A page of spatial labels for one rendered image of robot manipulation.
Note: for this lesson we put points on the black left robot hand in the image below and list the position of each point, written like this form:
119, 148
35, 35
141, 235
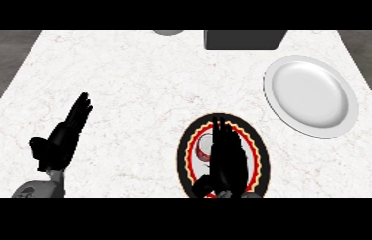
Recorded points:
61, 142

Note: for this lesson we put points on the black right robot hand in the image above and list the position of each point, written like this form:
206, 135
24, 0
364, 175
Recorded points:
228, 158

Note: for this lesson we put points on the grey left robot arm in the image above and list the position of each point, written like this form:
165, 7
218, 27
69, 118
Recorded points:
42, 186

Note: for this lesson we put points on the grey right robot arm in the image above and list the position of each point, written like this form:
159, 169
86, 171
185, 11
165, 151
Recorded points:
239, 194

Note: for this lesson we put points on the black red patterned plate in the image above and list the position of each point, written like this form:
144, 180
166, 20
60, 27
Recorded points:
258, 158

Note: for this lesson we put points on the white plate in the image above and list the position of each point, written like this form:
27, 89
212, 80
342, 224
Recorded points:
311, 94

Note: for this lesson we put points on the dark grey box appliance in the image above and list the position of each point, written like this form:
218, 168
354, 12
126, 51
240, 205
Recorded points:
243, 40

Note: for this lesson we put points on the grey round object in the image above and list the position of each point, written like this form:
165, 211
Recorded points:
168, 32

